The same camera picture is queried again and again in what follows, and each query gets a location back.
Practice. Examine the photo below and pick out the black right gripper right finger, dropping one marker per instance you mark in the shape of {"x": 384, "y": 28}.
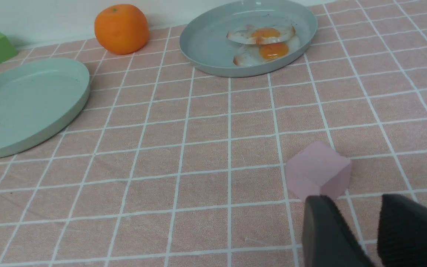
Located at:
{"x": 402, "y": 232}

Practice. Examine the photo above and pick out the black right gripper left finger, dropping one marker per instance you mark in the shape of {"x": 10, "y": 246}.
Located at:
{"x": 327, "y": 240}

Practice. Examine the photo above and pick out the fried egg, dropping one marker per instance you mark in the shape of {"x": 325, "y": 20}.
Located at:
{"x": 253, "y": 55}
{"x": 250, "y": 34}

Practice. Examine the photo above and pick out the pink foam cube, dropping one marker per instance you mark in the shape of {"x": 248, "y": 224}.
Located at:
{"x": 318, "y": 170}

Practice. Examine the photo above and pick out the pink checkered tablecloth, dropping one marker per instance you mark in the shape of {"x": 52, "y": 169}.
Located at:
{"x": 170, "y": 167}

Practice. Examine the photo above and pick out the grey-blue egg plate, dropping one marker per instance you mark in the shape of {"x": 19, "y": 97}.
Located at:
{"x": 204, "y": 42}

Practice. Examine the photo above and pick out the orange mandarin fruit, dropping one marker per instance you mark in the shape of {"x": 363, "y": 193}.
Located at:
{"x": 122, "y": 29}

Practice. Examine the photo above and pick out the green round plate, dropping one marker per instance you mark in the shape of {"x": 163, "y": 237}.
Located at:
{"x": 38, "y": 100}

